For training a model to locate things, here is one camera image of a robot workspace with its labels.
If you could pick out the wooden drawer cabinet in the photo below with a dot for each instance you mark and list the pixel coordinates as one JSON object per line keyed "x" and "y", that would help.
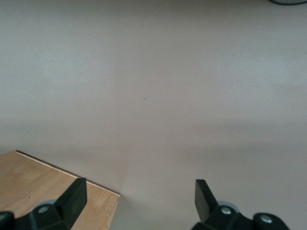
{"x": 28, "y": 182}

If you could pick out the large table cover mat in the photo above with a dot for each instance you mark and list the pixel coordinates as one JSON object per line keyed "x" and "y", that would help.
{"x": 153, "y": 72}

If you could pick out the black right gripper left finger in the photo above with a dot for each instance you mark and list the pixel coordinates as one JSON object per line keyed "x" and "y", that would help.
{"x": 72, "y": 206}

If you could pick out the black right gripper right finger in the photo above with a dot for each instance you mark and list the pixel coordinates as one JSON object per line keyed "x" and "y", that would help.
{"x": 206, "y": 206}

